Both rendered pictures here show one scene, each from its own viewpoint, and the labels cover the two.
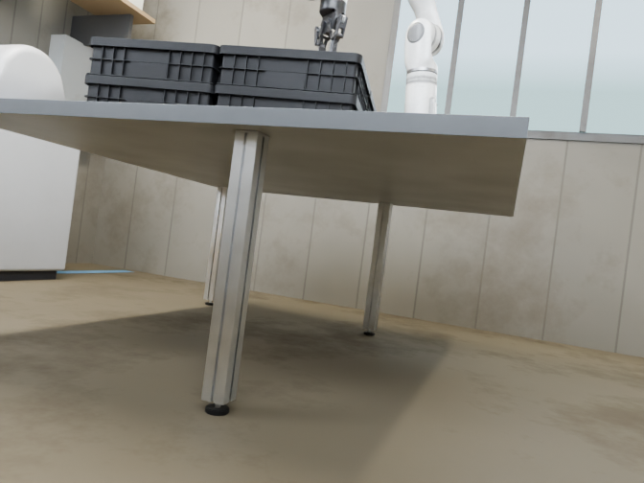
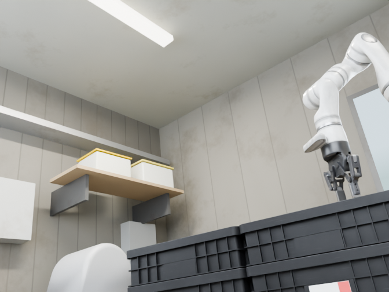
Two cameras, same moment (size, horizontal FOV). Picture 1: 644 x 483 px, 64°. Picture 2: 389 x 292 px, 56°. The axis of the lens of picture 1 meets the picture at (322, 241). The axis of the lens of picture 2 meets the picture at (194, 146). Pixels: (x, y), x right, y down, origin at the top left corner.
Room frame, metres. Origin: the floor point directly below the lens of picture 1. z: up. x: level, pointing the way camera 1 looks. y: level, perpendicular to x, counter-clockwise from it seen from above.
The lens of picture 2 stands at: (0.45, 0.12, 0.72)
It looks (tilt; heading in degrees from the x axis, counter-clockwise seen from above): 25 degrees up; 19
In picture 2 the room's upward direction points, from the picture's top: 7 degrees counter-clockwise
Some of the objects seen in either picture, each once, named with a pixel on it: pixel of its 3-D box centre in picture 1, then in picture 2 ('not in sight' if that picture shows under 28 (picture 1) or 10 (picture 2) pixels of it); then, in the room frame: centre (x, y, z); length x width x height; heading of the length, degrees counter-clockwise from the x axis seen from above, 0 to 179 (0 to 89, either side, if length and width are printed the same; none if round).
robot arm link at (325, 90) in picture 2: not in sight; (325, 105); (1.46, 0.05, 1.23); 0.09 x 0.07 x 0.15; 43
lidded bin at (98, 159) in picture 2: not in sight; (104, 170); (3.11, 1.91, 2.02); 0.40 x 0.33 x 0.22; 160
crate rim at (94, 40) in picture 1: (174, 63); (201, 247); (1.60, 0.52, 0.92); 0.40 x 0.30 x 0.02; 80
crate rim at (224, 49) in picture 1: (299, 72); (325, 221); (1.53, 0.13, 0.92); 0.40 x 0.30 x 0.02; 80
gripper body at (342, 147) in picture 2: (331, 17); (338, 159); (1.46, 0.05, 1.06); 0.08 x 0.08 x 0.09
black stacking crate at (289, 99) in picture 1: (292, 125); (340, 281); (1.53, 0.13, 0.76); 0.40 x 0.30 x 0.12; 80
